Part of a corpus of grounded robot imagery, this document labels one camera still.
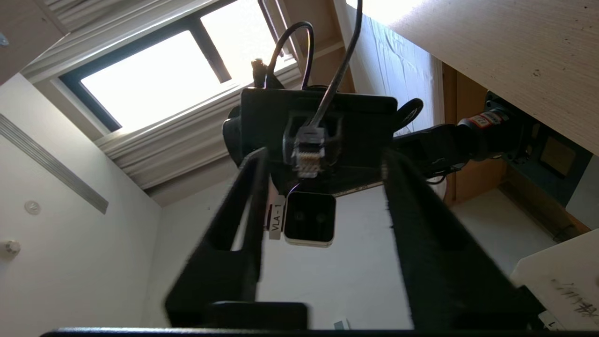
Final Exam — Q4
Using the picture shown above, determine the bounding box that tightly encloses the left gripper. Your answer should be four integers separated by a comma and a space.
223, 87, 399, 198

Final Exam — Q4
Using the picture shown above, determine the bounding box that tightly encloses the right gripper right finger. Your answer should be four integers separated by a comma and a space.
380, 149, 548, 330

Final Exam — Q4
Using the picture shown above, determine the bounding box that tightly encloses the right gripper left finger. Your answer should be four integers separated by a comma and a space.
164, 147, 309, 329

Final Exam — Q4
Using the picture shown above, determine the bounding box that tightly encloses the black ethernet cable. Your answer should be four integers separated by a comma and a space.
291, 0, 365, 179

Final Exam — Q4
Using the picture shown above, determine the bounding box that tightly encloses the wooden desk side panel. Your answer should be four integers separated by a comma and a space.
442, 63, 591, 237

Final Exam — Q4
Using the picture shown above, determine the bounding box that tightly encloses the white curtain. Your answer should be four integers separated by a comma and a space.
349, 14, 444, 141

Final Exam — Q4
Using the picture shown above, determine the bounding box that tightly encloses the white layered window cornice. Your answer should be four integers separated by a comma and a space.
21, 0, 328, 204

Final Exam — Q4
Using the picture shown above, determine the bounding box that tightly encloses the dark teal box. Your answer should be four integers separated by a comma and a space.
529, 133, 591, 207

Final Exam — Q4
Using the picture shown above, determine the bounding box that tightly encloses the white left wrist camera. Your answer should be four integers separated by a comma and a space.
266, 191, 337, 249

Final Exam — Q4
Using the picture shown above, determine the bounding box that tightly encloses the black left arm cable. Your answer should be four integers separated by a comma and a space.
252, 21, 315, 90

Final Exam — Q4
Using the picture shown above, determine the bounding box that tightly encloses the window with dark frame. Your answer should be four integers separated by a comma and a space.
60, 0, 300, 134

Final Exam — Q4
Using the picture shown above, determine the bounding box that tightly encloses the grey ceiling rail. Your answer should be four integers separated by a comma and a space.
0, 114, 109, 214

